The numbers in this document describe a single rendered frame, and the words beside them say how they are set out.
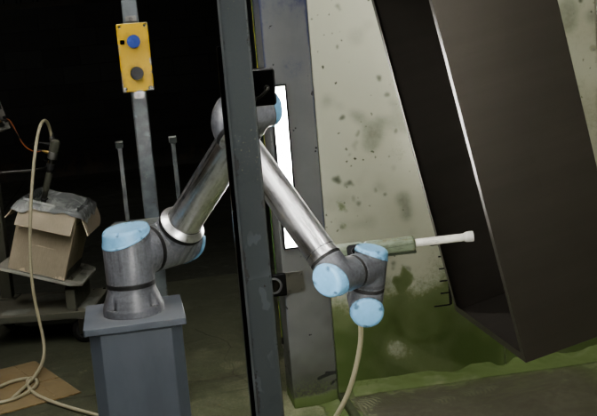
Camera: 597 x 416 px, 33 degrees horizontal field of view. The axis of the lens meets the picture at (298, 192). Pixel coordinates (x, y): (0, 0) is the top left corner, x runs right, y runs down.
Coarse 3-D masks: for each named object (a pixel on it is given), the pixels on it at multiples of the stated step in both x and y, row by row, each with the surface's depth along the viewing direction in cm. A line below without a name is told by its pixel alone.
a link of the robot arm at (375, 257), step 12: (360, 252) 267; (372, 252) 266; (384, 252) 268; (372, 264) 266; (384, 264) 268; (372, 276) 266; (384, 276) 270; (360, 288) 270; (372, 288) 269; (384, 288) 272
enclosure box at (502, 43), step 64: (384, 0) 330; (448, 0) 273; (512, 0) 276; (448, 64) 275; (512, 64) 279; (448, 128) 340; (512, 128) 281; (576, 128) 285; (448, 192) 344; (512, 192) 284; (576, 192) 288; (448, 256) 347; (512, 256) 287; (576, 256) 290; (512, 320) 326; (576, 320) 293
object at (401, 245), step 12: (372, 240) 303; (384, 240) 302; (396, 240) 301; (408, 240) 300; (420, 240) 301; (432, 240) 301; (444, 240) 301; (456, 240) 301; (468, 240) 301; (396, 252) 301; (408, 252) 301
